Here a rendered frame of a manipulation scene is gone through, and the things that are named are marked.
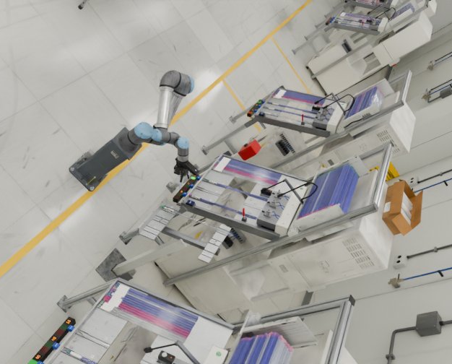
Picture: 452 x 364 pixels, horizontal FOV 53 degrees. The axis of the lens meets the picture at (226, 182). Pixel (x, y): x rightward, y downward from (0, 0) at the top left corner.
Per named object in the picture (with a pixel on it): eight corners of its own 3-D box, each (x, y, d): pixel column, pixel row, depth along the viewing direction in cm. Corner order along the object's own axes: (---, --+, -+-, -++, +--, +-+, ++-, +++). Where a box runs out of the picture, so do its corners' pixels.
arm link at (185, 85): (141, 138, 318) (173, 67, 301) (157, 141, 329) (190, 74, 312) (148, 146, 311) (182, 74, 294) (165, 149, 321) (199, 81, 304)
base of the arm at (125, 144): (114, 140, 311) (122, 134, 304) (125, 129, 322) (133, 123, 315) (129, 156, 315) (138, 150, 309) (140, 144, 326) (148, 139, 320)
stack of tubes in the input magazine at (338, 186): (297, 218, 281) (333, 204, 265) (317, 176, 319) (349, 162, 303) (308, 233, 284) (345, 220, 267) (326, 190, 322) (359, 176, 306)
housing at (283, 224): (272, 240, 297) (275, 224, 289) (293, 198, 334) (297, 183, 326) (284, 244, 295) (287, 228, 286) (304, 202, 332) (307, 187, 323)
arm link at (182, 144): (185, 134, 297) (191, 141, 292) (185, 148, 304) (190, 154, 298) (174, 137, 293) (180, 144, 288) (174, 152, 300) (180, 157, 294)
